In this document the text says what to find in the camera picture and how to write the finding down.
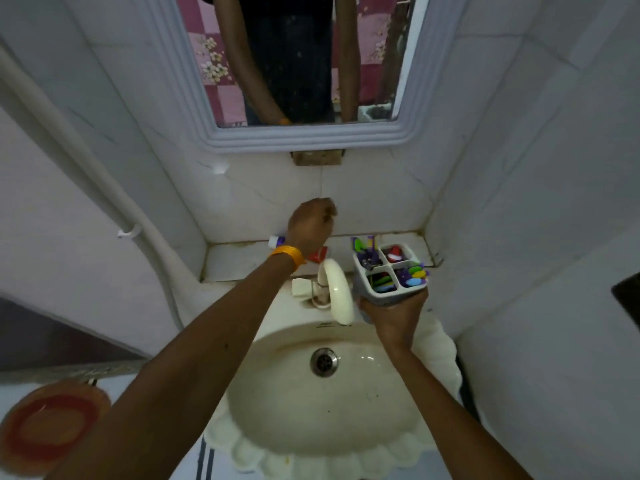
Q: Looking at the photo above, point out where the person's right forearm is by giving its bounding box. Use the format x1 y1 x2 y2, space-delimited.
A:
384 341 534 480

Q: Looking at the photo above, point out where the white-framed wall mirror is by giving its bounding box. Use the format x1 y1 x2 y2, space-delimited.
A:
141 0 471 154

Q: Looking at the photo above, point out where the small wooden wall block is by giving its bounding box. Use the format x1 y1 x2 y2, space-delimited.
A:
290 150 346 167

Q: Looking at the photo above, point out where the person's left forearm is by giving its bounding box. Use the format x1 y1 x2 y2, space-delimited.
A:
46 254 301 480

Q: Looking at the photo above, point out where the cream curved faucet spout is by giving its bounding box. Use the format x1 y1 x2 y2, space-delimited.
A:
317 258 357 327

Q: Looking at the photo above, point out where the cream scalloped wash basin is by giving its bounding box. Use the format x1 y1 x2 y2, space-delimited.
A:
202 275 464 480

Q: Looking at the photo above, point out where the white wall pipe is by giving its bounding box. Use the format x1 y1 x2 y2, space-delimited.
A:
0 44 185 331

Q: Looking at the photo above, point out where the bunch of multicoloured toothbrushes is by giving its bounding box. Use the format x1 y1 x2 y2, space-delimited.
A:
398 263 431 288

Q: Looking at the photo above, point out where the orange wristband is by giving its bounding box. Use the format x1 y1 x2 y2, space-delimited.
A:
267 245 307 272

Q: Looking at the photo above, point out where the purple and green toothbrush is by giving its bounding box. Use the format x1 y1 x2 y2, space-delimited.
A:
353 236 377 268

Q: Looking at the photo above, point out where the red plastic basin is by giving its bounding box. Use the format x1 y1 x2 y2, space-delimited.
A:
0 379 112 478

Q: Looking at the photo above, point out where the toothpaste tube with white cap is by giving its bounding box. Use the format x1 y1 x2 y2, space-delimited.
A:
268 235 331 265

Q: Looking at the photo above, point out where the metal sink drain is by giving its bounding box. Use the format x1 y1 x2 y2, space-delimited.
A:
310 348 340 378

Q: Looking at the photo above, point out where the person's left hand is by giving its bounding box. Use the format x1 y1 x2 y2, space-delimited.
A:
285 197 338 259

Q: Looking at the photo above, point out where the person's right hand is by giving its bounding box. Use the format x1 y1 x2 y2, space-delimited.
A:
357 287 430 353

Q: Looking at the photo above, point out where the grey four-slot toothbrush holder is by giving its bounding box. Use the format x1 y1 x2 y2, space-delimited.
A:
351 236 429 324

